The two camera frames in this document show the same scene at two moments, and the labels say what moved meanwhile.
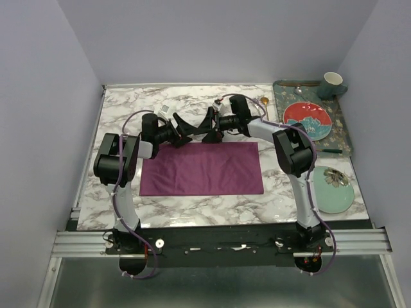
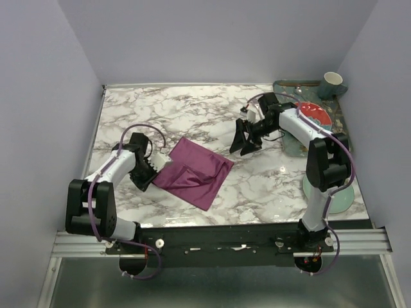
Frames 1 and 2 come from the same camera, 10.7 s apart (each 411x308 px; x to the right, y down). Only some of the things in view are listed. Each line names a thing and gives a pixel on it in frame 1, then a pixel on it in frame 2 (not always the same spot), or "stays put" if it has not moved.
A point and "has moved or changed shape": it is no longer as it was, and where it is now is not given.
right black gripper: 213,136 -> 239,140
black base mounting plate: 219,244 stays put
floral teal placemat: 336,143 stays put
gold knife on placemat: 291,83 stays put
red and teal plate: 312,117 stays put
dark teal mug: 332,85 stays put
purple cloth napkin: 203,169 has moved or changed shape
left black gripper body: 171,133 -> 142,174
